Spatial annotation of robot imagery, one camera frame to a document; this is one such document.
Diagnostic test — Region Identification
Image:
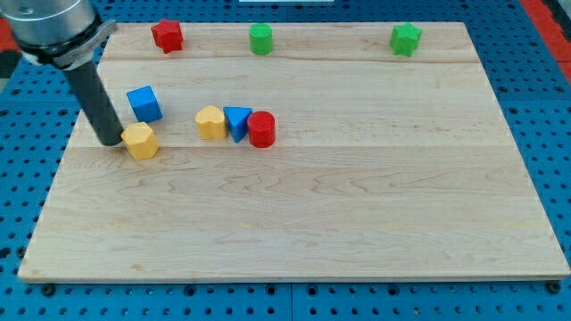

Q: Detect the green cylinder block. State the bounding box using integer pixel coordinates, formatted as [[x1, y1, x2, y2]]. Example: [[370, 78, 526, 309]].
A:
[[249, 23, 273, 55]]

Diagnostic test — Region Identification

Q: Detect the wooden board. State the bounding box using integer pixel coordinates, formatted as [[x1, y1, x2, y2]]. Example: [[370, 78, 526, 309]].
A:
[[19, 22, 570, 284]]

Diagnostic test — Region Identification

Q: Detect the blue triangle block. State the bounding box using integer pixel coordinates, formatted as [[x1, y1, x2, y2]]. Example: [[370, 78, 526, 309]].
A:
[[223, 106, 252, 143]]

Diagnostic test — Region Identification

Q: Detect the red star block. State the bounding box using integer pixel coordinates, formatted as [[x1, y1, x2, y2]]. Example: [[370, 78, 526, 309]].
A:
[[151, 19, 184, 54]]

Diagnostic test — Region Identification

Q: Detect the green star block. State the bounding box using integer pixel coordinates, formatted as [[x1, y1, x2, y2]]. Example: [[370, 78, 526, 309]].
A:
[[389, 22, 423, 57]]

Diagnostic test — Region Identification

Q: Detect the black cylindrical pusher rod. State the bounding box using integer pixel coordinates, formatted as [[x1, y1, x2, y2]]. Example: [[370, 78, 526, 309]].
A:
[[62, 62, 123, 146]]

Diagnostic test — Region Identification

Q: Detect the red cylinder block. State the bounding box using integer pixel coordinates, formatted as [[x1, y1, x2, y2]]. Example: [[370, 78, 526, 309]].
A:
[[247, 111, 276, 148]]

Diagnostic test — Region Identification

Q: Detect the yellow hexagon block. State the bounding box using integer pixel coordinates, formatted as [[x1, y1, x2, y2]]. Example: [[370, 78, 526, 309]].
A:
[[120, 122, 160, 161]]

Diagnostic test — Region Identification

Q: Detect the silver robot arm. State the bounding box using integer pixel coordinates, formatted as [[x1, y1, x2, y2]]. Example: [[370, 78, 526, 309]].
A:
[[1, 0, 123, 146]]

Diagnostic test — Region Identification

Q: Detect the blue cube block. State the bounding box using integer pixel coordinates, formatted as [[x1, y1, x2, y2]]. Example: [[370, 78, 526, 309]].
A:
[[127, 86, 163, 122]]

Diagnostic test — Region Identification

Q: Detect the yellow heart block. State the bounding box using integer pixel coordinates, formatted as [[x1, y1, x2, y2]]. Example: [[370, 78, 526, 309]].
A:
[[194, 105, 228, 140]]

